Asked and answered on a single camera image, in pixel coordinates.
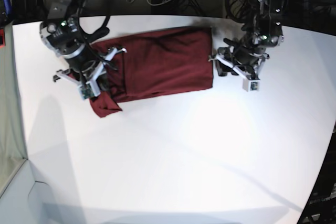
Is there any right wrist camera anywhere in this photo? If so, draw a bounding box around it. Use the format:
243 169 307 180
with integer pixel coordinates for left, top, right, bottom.
78 83 101 100

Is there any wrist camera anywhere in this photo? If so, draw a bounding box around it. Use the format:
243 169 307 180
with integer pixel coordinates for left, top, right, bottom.
243 79 260 92
78 83 101 100

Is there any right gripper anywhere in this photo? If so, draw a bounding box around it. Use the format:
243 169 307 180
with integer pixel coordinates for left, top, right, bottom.
53 46 127 90

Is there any green cloth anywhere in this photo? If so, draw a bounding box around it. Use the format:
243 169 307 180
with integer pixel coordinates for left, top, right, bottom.
1 24 27 188

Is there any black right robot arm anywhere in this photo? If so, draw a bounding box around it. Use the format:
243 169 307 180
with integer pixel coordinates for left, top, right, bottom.
39 0 117 92

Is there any dark red t-shirt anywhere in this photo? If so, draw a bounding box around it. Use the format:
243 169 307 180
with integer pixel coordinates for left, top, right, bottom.
90 27 213 118

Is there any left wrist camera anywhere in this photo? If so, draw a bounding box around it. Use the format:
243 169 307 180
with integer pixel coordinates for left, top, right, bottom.
243 79 260 92

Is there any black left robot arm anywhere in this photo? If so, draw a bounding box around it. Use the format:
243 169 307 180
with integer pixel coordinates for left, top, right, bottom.
210 0 288 80

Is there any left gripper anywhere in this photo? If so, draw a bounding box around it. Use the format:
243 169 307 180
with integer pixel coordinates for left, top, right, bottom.
208 47 270 80

